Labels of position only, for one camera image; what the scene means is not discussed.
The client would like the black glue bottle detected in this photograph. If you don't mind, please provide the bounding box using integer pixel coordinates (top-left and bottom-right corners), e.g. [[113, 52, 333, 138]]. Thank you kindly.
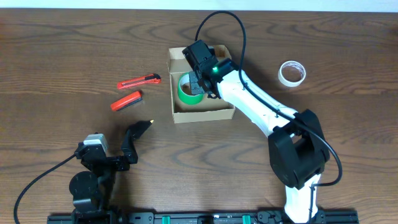
[[127, 119, 154, 139]]

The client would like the red utility knife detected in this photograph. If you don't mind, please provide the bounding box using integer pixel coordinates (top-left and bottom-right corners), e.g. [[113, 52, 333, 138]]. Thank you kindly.
[[116, 73, 162, 90]]

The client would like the white tape roll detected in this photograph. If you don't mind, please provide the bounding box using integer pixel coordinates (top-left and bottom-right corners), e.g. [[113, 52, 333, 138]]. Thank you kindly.
[[278, 60, 307, 87]]

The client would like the green tape roll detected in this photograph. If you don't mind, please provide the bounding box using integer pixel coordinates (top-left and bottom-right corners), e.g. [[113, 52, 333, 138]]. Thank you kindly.
[[177, 73, 203, 105]]

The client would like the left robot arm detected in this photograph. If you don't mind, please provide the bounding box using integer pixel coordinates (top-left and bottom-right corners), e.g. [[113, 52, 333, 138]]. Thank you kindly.
[[69, 130, 138, 224]]

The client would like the red black stapler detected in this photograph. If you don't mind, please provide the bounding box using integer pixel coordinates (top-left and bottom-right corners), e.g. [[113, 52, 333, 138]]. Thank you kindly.
[[110, 91, 142, 111]]

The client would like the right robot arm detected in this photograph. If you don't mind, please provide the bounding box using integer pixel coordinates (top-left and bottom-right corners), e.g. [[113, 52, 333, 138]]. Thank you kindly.
[[182, 40, 330, 223]]

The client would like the open brown cardboard box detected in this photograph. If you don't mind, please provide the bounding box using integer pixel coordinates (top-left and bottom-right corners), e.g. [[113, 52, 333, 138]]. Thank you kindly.
[[167, 47, 235, 124]]

